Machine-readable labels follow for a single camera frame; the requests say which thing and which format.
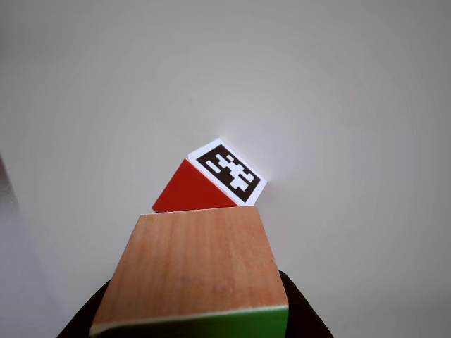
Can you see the wooden cube with green face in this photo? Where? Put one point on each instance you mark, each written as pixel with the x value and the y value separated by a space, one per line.
pixel 197 267

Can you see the wooden cube with marker print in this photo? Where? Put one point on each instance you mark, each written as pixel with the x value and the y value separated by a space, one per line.
pixel 197 190

